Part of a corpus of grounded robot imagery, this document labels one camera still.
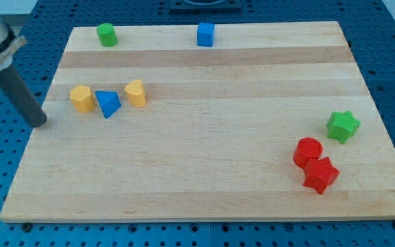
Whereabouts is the blue cube block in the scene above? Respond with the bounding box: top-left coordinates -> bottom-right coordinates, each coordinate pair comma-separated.
197,23 -> 215,47

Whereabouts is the yellow hexagon block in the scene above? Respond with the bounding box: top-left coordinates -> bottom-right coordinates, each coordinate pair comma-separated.
69,85 -> 95,113

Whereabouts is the yellow heart block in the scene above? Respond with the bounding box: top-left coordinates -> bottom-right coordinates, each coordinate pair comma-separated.
125,80 -> 146,108

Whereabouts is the blue triangle block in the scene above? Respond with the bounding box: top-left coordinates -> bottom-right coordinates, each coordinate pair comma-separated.
95,91 -> 121,119

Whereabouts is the red cylinder block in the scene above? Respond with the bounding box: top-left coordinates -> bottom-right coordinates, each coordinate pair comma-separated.
293,137 -> 324,168

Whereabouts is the green cylinder block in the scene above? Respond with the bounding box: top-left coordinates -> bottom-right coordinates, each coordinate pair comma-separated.
96,23 -> 117,47

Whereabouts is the red star block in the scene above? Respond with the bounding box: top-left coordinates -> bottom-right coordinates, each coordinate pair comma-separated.
302,157 -> 340,195

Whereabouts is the green star block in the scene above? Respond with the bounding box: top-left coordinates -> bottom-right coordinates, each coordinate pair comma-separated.
326,110 -> 361,144

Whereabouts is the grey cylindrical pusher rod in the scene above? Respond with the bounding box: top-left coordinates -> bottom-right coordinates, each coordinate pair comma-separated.
0,64 -> 47,128

